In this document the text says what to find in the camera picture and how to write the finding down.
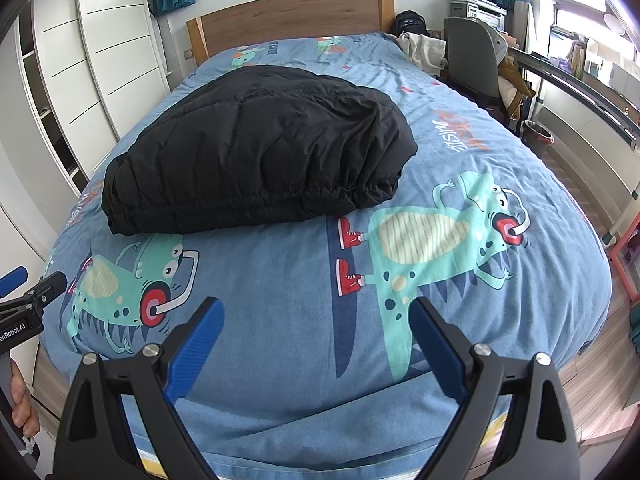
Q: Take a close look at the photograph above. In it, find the brown garment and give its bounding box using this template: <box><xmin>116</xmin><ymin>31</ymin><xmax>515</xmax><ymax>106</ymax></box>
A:
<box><xmin>497</xmin><ymin>55</ymin><xmax>537</xmax><ymax>111</ymax></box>

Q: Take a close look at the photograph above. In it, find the beige garment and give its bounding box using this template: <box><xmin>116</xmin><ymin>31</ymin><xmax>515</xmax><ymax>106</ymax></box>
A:
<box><xmin>397</xmin><ymin>31</ymin><xmax>448</xmax><ymax>78</ymax></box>

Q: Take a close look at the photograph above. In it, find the coral metal frame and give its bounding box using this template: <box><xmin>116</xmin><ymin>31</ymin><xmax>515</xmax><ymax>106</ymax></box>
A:
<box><xmin>607</xmin><ymin>225</ymin><xmax>640</xmax><ymax>306</ymax></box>

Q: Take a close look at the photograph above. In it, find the long grey desk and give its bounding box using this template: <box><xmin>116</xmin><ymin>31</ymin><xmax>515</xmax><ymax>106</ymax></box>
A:
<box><xmin>510</xmin><ymin>47</ymin><xmax>640</xmax><ymax>151</ymax></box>

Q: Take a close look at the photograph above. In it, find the dark trash bin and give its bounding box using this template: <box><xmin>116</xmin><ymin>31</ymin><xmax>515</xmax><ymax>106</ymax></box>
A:
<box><xmin>522</xmin><ymin>120</ymin><xmax>555</xmax><ymax>158</ymax></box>

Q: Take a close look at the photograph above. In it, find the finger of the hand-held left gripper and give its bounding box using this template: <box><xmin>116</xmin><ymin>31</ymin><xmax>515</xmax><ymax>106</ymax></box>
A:
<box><xmin>0</xmin><ymin>266</ymin><xmax>29</xmax><ymax>302</ymax></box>
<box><xmin>29</xmin><ymin>271</ymin><xmax>68</xmax><ymax>309</ymax></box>

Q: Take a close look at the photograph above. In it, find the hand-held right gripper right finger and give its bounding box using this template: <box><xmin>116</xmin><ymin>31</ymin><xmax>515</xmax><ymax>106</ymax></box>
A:
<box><xmin>409</xmin><ymin>296</ymin><xmax>581</xmax><ymax>480</ymax></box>

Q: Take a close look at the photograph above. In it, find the black backpack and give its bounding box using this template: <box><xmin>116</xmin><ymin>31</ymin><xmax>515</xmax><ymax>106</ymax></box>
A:
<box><xmin>390</xmin><ymin>10</ymin><xmax>432</xmax><ymax>38</ymax></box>

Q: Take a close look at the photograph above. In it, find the grey office chair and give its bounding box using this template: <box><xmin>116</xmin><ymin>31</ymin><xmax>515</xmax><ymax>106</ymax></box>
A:
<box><xmin>442</xmin><ymin>16</ymin><xmax>507</xmax><ymax>111</ymax></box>

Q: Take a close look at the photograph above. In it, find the black puffer jacket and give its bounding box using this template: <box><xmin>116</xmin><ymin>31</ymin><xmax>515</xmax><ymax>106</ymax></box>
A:
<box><xmin>101</xmin><ymin>64</ymin><xmax>418</xmax><ymax>236</ymax></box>

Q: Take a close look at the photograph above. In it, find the person's left hand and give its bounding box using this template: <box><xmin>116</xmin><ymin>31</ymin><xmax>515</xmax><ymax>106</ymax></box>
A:
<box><xmin>10</xmin><ymin>359</ymin><xmax>42</xmax><ymax>439</ymax></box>

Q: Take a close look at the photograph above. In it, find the wooden headboard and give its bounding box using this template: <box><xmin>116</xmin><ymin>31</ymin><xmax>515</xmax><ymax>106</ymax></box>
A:
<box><xmin>186</xmin><ymin>0</ymin><xmax>396</xmax><ymax>68</ymax></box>

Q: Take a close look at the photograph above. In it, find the grey printer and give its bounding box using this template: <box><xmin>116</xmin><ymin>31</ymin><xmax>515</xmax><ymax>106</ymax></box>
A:
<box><xmin>446</xmin><ymin>0</ymin><xmax>507</xmax><ymax>31</ymax></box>

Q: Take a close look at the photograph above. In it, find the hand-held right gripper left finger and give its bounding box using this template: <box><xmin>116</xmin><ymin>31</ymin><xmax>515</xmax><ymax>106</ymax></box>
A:
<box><xmin>52</xmin><ymin>296</ymin><xmax>226</xmax><ymax>480</ymax></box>

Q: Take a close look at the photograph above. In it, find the white wardrobe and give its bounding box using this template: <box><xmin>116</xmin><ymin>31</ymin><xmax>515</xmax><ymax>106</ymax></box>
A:
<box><xmin>14</xmin><ymin>0</ymin><xmax>173</xmax><ymax>198</ymax></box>

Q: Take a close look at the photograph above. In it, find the blue printed bed sheet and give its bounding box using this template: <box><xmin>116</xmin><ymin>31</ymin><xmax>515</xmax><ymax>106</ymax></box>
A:
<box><xmin>37</xmin><ymin>32</ymin><xmax>613</xmax><ymax>480</ymax></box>

